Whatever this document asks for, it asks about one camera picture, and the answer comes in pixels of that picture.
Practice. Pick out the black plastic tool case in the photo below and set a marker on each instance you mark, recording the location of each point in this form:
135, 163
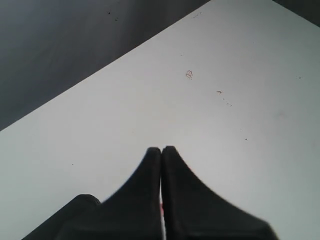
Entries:
50, 228

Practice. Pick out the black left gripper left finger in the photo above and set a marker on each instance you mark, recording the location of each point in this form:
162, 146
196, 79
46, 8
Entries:
133, 212

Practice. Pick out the white backdrop cloth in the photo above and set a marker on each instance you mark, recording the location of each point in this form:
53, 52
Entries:
48, 46

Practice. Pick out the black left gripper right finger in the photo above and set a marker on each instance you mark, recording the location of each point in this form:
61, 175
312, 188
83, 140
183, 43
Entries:
192, 211

